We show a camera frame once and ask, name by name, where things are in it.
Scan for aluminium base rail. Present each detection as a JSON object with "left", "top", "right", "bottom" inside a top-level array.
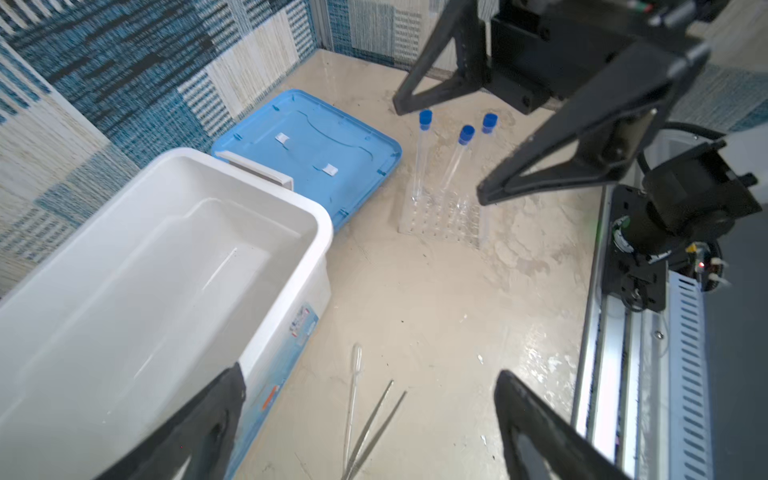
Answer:
[{"left": 571, "top": 185, "right": 715, "bottom": 479}]

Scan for metal tweezers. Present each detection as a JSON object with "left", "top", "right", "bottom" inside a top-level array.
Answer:
[{"left": 341, "top": 380, "right": 407, "bottom": 480}]

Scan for clear test tube rack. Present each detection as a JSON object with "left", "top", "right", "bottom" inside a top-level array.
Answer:
[{"left": 398, "top": 180, "right": 489, "bottom": 249}]

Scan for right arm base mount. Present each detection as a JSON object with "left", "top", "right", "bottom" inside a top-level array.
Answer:
[{"left": 600, "top": 185, "right": 727, "bottom": 313}]

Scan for blue plastic lid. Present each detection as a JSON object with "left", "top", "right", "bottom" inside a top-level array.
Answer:
[{"left": 212, "top": 89, "right": 402, "bottom": 231}]

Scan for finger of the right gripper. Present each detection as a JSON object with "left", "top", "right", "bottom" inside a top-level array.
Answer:
[
  {"left": 392, "top": 0, "right": 487, "bottom": 117},
  {"left": 477, "top": 44, "right": 696, "bottom": 205}
]

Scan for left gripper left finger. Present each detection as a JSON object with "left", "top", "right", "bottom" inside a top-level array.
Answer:
[{"left": 99, "top": 364, "right": 246, "bottom": 479}]

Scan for white plastic bin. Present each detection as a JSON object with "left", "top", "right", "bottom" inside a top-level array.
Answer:
[{"left": 1, "top": 148, "right": 334, "bottom": 479}]

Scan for blue-capped test tube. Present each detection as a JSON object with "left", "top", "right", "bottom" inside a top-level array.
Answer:
[
  {"left": 438, "top": 125, "right": 475, "bottom": 193},
  {"left": 477, "top": 113, "right": 498, "bottom": 179},
  {"left": 412, "top": 110, "right": 433, "bottom": 203}
]

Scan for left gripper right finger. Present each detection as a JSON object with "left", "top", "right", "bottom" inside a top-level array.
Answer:
[{"left": 494, "top": 370, "right": 627, "bottom": 479}]

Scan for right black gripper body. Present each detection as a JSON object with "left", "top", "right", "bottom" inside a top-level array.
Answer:
[{"left": 485, "top": 1, "right": 711, "bottom": 114}]

